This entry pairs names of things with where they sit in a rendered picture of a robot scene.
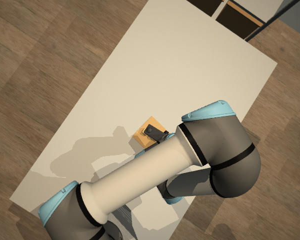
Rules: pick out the orange mat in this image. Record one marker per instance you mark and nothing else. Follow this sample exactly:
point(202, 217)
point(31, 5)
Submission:
point(143, 139)

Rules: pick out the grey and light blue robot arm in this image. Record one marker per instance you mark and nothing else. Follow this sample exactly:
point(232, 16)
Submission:
point(211, 135)

